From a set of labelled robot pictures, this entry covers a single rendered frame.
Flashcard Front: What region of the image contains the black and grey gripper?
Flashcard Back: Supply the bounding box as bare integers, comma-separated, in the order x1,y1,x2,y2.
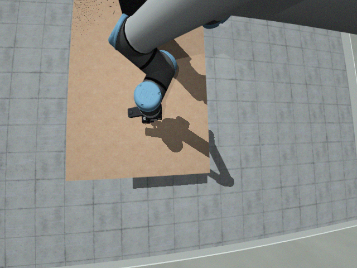
145,105,162,123

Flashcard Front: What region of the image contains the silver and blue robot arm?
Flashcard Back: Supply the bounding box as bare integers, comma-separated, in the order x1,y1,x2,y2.
108,0,357,118

